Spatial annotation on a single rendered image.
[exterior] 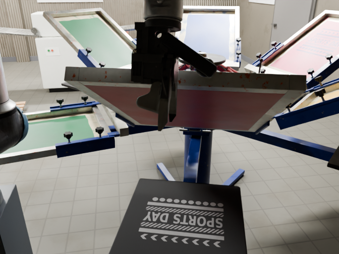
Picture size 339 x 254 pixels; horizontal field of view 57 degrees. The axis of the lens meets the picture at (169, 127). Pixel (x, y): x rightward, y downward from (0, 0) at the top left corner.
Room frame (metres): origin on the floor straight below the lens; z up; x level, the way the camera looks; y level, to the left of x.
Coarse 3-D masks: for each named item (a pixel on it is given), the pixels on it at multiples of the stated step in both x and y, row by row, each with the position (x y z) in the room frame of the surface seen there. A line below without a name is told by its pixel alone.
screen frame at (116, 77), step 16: (64, 80) 0.76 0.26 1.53; (80, 80) 0.76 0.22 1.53; (96, 80) 0.75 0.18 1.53; (112, 80) 0.75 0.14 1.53; (128, 80) 0.74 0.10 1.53; (192, 80) 0.72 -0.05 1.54; (208, 80) 0.72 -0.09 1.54; (224, 80) 0.71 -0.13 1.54; (240, 80) 0.71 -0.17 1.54; (256, 80) 0.70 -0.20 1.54; (272, 80) 0.70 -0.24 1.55; (288, 80) 0.70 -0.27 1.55; (304, 80) 0.69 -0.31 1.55; (96, 96) 0.90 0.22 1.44; (288, 96) 0.73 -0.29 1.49; (272, 112) 0.92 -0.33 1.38; (208, 128) 1.34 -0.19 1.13; (256, 128) 1.23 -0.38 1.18
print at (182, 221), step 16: (160, 208) 0.98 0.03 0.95; (176, 208) 0.98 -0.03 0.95; (192, 208) 0.98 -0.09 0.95; (208, 208) 0.98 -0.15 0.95; (144, 224) 0.89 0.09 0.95; (160, 224) 0.89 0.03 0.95; (176, 224) 0.89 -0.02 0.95; (192, 224) 0.89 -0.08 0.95; (208, 224) 0.89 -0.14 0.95; (160, 240) 0.81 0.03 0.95; (176, 240) 0.81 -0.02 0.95; (192, 240) 0.81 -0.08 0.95; (208, 240) 0.81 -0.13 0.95
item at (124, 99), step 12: (108, 96) 0.89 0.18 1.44; (120, 96) 0.87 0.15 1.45; (132, 96) 0.86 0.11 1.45; (180, 96) 0.82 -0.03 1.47; (120, 108) 1.05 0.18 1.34; (132, 108) 1.03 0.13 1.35; (180, 108) 0.97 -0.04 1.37; (144, 120) 1.27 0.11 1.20; (156, 120) 1.25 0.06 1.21; (168, 120) 1.22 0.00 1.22; (180, 120) 1.20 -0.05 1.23
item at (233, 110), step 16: (192, 96) 0.81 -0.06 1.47; (208, 96) 0.79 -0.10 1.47; (224, 96) 0.78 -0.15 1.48; (240, 96) 0.77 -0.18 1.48; (256, 96) 0.76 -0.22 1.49; (272, 96) 0.74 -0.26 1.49; (192, 112) 1.02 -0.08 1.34; (208, 112) 1.00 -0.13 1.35; (224, 112) 0.97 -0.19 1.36; (240, 112) 0.95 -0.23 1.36; (256, 112) 0.94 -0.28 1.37; (224, 128) 1.30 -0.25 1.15; (240, 128) 1.27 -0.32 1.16
